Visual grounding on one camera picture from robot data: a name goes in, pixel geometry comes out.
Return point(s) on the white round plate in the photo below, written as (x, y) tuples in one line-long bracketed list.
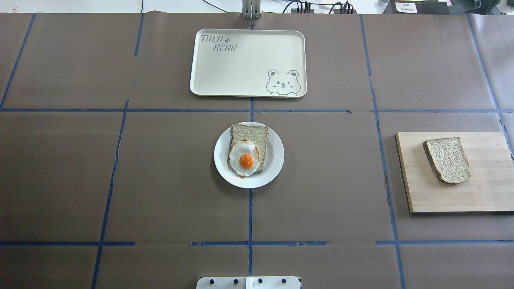
[(272, 164)]

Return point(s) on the bread slice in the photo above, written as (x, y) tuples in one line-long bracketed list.
[(250, 140), (448, 160)]

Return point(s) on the bread slice under egg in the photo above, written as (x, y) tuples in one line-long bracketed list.
[(250, 140)]

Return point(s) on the fried egg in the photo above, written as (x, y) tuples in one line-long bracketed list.
[(244, 158)]

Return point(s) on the cream bear serving tray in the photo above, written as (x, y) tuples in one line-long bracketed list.
[(249, 63)]

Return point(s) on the black power strip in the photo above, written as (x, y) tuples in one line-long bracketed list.
[(305, 7)]

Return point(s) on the black box with label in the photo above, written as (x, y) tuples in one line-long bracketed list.
[(416, 7)]

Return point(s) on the wooden cutting board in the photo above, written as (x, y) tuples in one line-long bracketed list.
[(489, 189)]

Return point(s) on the grey metal camera post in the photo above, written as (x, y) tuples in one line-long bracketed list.
[(251, 9)]

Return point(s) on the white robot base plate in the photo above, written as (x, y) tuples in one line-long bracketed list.
[(250, 282)]

